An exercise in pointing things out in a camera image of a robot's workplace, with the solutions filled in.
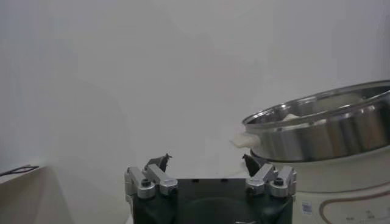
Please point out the cream electric cooker base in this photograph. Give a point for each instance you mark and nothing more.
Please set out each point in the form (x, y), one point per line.
(335, 182)

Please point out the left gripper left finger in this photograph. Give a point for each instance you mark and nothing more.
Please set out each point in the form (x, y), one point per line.
(152, 182)

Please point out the stainless steel steamer basket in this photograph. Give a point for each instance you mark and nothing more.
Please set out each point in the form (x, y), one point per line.
(320, 140)

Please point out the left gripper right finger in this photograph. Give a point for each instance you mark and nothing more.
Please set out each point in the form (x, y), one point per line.
(268, 182)

